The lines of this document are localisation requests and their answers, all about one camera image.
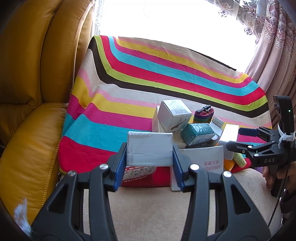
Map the large white box pink print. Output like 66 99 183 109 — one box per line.
170 145 224 191

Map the small grey cardboard box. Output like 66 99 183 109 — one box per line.
126 131 173 167

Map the person's right hand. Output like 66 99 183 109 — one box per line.
262 162 296 193

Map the small white box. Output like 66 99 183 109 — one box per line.
209 116 225 138

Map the teal patterned box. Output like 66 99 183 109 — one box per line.
181 123 216 146

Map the beige floral curtain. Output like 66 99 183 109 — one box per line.
211 1 295 126

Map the red printed packet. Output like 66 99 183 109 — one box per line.
122 166 157 182

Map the white cube box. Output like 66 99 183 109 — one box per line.
158 99 192 133

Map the tall white tea box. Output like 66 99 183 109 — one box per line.
152 105 166 133

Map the rainbow striped cloth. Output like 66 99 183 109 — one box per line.
57 36 271 173

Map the yellow leather armchair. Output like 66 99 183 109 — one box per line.
1 1 95 223

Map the rainbow strap roll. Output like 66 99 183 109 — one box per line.
193 104 215 124

